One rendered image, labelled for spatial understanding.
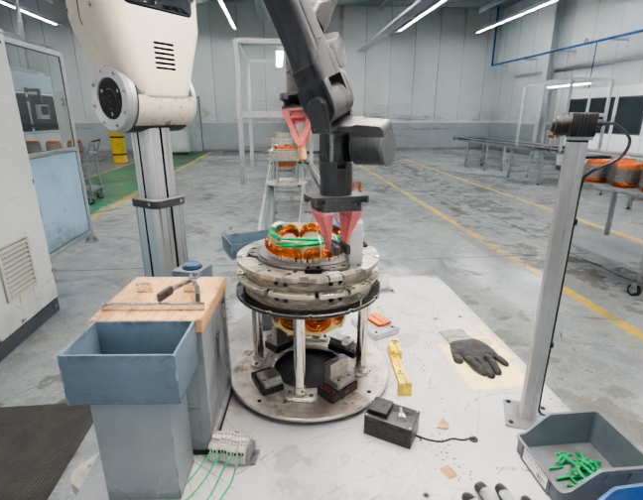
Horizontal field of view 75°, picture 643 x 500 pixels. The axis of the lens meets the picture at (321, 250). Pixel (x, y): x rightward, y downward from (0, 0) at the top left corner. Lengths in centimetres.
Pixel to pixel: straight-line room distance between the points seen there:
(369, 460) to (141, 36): 103
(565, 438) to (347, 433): 42
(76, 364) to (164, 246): 59
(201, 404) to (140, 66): 76
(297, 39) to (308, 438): 72
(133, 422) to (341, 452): 38
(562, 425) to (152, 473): 74
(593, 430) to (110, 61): 129
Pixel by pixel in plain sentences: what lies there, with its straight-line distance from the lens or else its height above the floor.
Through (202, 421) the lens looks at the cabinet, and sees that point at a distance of 86.
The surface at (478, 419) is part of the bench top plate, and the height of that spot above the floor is 78.
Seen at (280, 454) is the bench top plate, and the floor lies 78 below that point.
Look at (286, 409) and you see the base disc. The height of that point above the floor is 80.
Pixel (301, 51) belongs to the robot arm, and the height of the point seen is 148.
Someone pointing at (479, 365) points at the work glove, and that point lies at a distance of 115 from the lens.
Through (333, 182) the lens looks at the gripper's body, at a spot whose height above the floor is 129.
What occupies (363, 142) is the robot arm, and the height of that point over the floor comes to 135.
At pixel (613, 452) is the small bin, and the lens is 99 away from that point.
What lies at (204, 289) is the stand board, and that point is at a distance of 86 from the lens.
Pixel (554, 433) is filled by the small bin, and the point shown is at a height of 81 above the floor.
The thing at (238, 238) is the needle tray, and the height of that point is 105.
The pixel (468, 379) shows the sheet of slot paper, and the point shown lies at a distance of 112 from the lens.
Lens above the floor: 139
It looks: 18 degrees down
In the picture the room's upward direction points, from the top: straight up
